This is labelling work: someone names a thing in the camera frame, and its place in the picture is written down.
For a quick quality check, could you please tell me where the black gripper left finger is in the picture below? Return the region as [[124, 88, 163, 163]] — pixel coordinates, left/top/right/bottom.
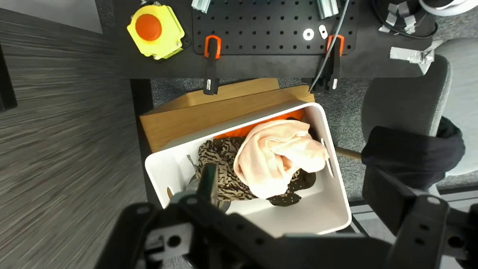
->
[[95, 163, 281, 269]]

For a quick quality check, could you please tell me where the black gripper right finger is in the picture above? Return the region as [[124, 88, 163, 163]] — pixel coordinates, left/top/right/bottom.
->
[[361, 164, 449, 269]]

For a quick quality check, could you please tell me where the peach pink cloth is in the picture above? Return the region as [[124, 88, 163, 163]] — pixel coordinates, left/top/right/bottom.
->
[[231, 118, 331, 200]]

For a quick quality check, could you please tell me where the white plastic storage bin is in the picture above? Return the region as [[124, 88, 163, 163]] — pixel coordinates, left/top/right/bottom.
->
[[142, 100, 354, 239]]

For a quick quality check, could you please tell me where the grey chair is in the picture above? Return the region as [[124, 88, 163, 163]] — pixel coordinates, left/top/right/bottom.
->
[[358, 37, 478, 200]]

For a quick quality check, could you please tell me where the dark speckled patterned cloth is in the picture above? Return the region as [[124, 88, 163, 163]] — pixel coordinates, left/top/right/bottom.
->
[[190, 137, 318, 208]]

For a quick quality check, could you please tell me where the wooden stool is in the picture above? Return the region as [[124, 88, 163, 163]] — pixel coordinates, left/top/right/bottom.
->
[[137, 76, 316, 154]]

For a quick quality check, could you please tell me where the white paper tag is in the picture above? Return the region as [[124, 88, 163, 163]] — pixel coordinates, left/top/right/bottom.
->
[[388, 42, 442, 75]]

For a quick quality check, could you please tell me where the yellow emergency stop button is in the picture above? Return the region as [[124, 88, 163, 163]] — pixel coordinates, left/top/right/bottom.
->
[[125, 1, 187, 63]]

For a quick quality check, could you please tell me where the black perforated breadboard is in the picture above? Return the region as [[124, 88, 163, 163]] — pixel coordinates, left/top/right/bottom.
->
[[190, 0, 361, 57]]

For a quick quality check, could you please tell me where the silver aluminium extrusion piece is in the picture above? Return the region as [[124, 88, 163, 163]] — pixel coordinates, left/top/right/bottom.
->
[[190, 0, 213, 15], [314, 0, 340, 21]]

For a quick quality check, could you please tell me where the white rounded device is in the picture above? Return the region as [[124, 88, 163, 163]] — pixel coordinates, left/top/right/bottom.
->
[[417, 0, 478, 18]]

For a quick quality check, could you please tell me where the orange handled black clamp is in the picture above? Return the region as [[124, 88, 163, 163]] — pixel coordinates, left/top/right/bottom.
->
[[322, 33, 348, 93], [201, 33, 224, 97]]

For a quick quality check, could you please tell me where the thin grey wire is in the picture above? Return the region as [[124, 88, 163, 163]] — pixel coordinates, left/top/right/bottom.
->
[[308, 0, 352, 96]]

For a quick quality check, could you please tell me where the black cable bundle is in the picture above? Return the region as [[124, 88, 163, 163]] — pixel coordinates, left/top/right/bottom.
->
[[370, 0, 442, 40]]

